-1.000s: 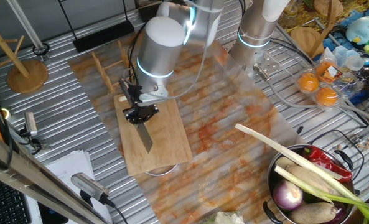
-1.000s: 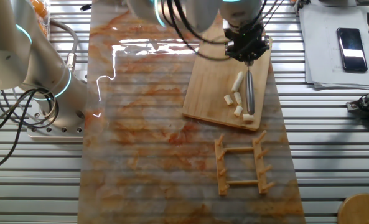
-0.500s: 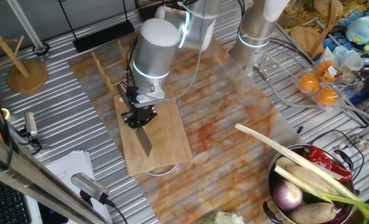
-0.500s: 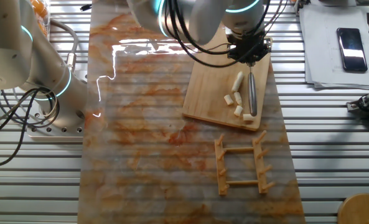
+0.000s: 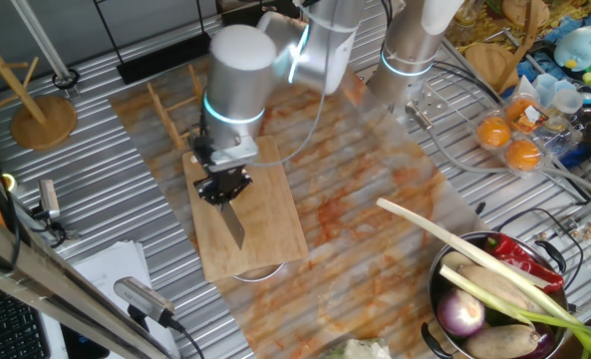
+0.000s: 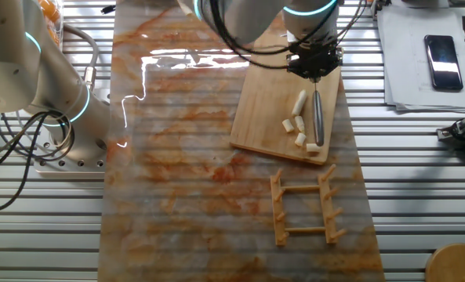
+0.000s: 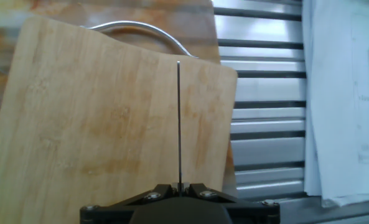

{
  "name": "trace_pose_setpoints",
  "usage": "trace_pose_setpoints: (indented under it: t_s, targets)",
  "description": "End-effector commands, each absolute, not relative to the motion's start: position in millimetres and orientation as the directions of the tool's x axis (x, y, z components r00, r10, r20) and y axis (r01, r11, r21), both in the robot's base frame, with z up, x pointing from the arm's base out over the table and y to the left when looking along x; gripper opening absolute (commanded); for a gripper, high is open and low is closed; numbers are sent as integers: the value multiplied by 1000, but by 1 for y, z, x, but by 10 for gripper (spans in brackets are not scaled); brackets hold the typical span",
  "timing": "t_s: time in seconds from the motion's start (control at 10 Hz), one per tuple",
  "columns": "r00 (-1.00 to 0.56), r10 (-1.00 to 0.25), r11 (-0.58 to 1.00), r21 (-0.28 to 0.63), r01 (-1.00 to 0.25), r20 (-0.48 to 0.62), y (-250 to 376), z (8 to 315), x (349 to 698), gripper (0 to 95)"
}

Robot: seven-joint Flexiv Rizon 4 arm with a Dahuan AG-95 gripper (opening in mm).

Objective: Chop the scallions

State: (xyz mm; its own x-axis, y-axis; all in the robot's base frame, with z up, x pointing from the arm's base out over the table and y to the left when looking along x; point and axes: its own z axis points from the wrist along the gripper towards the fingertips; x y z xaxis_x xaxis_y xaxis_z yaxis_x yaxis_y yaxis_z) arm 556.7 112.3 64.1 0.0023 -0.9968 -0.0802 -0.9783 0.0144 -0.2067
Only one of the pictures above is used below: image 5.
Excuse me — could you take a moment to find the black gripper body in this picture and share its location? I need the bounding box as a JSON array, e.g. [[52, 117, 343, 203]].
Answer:
[[193, 167, 254, 206]]

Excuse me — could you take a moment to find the steel cleaver knife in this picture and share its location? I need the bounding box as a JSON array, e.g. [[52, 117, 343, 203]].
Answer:
[[218, 198, 247, 250]]

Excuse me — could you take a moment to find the wooden cutting board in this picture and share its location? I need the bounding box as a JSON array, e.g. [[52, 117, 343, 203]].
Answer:
[[181, 135, 310, 283]]

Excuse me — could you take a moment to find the wooden peg knife rack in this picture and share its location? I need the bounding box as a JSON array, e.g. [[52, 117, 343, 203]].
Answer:
[[146, 63, 207, 151]]

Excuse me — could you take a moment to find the marble pattern table mat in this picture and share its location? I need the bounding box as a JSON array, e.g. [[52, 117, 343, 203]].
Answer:
[[108, 29, 480, 359]]

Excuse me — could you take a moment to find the white paper stack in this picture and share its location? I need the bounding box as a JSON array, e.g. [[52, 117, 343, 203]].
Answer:
[[40, 239, 181, 359]]

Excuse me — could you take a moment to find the wooden mug tree stand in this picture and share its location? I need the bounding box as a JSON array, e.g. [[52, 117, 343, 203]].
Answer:
[[462, 0, 543, 95], [0, 0, 79, 152]]

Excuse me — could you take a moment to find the long green scallion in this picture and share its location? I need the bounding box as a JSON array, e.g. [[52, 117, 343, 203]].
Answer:
[[438, 263, 591, 350], [376, 197, 591, 359]]

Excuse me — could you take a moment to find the pale green cabbage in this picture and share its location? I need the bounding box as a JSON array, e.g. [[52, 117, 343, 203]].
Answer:
[[324, 337, 394, 359]]

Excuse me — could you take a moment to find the black smartphone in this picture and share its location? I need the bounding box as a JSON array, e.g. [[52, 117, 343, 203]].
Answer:
[[59, 323, 112, 359]]

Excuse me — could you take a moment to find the pale potato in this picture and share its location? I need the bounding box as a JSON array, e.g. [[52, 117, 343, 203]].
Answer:
[[441, 250, 475, 271]]

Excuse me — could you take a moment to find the silver tripod pole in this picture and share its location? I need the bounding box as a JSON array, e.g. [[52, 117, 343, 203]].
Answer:
[[9, 0, 82, 99]]

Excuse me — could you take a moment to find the black keyboard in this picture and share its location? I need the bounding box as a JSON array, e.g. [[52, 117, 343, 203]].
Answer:
[[0, 277, 52, 359]]

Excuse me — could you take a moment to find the purple onion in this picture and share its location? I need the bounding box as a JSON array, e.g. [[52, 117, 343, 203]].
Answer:
[[436, 287, 486, 339]]

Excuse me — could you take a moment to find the orange fruit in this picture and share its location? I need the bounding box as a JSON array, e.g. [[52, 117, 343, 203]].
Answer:
[[504, 98, 540, 132], [475, 115, 512, 150], [503, 139, 543, 173]]

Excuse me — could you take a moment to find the brown sweet potato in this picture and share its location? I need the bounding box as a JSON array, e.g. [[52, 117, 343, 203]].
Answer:
[[457, 263, 543, 314], [463, 321, 540, 359]]

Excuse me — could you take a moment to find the red pepper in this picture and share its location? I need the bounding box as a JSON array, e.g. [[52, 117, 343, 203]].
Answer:
[[483, 232, 566, 294]]

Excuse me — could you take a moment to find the clear glass jar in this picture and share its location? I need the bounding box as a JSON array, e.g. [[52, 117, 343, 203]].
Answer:
[[452, 0, 480, 27]]

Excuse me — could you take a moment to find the clear plastic fruit container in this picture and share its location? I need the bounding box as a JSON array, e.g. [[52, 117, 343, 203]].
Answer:
[[471, 92, 583, 177]]

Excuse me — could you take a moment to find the white plastic cup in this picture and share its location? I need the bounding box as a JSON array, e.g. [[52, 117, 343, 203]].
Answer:
[[532, 73, 560, 107], [552, 88, 586, 116]]

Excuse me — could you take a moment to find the purple eggplant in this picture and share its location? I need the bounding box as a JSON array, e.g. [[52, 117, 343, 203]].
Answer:
[[511, 322, 558, 359]]

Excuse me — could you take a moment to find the light blue plush toy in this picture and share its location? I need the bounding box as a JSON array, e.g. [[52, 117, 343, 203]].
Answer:
[[552, 26, 591, 73]]

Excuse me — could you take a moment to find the yellow dried pasta bag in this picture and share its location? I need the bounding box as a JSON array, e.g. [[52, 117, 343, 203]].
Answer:
[[468, 0, 591, 44]]

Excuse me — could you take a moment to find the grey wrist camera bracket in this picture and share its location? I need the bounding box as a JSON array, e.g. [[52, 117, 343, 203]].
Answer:
[[207, 135, 260, 174]]

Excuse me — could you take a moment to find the black gripper cable with clip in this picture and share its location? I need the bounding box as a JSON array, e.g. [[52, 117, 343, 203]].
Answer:
[[188, 127, 214, 172]]

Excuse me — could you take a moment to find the silver depth camera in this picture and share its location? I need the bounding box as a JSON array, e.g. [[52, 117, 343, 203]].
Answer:
[[37, 178, 62, 220], [113, 275, 176, 326]]

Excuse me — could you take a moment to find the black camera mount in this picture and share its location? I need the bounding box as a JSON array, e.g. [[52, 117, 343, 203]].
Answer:
[[25, 201, 81, 246]]

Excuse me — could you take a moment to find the grey hose with metal connector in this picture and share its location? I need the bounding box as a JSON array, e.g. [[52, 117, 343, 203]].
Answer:
[[405, 101, 591, 200]]

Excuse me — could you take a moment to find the aluminium frame beam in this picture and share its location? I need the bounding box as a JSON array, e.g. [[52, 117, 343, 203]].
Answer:
[[0, 203, 176, 359]]

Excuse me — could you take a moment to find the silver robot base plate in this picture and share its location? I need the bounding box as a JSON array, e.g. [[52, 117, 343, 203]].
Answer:
[[399, 82, 450, 126]]

